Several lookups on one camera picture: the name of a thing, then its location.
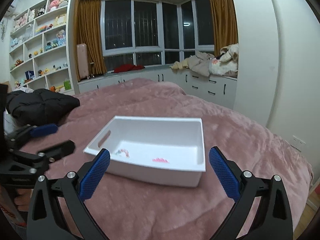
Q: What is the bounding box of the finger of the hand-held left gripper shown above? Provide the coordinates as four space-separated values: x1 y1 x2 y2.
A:
5 123 59 153
10 140 76 170

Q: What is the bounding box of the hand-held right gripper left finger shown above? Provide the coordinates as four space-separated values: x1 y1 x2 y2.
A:
26 148 111 240

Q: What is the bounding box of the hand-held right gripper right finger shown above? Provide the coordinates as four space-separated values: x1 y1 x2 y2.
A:
209 146 293 240

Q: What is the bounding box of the white storage box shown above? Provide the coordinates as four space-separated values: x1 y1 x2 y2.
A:
83 115 207 188

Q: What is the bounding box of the person's left hand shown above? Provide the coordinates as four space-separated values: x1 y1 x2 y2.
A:
12 188 33 212

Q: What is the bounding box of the black down jacket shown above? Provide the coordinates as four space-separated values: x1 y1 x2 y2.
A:
5 88 80 127

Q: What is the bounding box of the white pillow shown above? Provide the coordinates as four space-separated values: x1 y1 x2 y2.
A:
4 87 34 135

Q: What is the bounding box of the white shelf with toys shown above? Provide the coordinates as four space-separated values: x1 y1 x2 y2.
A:
9 0 75 97

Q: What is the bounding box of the pink suitcase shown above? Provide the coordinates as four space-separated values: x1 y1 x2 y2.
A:
76 43 90 80

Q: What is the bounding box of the red cushion on sill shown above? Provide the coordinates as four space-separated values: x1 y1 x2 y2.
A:
114 64 145 73

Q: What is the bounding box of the mustard curtain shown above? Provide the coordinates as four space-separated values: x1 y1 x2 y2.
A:
209 0 239 55
75 0 107 77

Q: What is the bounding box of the white floral quilt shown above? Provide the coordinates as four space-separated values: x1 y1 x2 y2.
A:
209 55 238 77

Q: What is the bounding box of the framed picture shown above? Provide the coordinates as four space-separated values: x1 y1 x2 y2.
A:
54 14 67 27

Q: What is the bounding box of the beige clothes pile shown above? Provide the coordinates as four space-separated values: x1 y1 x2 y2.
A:
170 50 215 77

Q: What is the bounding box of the white drawer cabinet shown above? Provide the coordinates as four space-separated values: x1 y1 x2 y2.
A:
77 66 238 109

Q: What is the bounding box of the cream plush toy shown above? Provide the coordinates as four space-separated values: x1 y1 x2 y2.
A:
219 44 239 62

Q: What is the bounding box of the large bay window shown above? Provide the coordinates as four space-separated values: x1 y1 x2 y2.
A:
100 0 215 68

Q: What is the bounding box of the white wall socket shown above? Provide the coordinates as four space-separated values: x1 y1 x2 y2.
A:
292 135 307 152

